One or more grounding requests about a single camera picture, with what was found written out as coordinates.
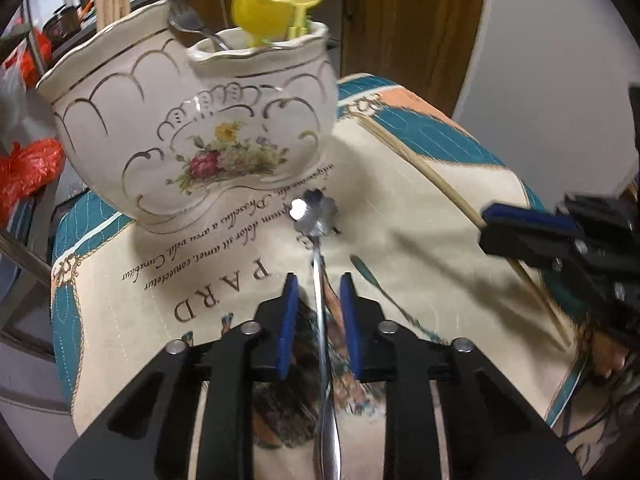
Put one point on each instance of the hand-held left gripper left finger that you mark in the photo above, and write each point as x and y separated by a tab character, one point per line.
289	320

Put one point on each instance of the metal spoon with flower end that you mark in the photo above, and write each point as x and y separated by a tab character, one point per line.
320	285

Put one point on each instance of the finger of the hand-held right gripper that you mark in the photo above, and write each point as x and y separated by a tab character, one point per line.
525	217
520	249

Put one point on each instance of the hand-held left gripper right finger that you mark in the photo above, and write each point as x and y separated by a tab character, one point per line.
350	320

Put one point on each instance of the printed teal table mat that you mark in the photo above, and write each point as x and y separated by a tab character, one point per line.
450	160

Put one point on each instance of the wooden base cabinets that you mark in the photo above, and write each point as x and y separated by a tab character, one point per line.
415	20

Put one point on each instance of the metal fork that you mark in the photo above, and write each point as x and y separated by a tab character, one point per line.
182	19

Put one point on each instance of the person's right hand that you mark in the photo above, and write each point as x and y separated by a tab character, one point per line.
609	357

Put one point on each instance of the dark pressure cooker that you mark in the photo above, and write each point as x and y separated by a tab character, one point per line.
62	20

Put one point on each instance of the red plastic bag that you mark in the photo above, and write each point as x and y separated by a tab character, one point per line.
30	170
22	60

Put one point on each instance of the white floral ceramic utensil holder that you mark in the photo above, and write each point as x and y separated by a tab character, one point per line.
150	110

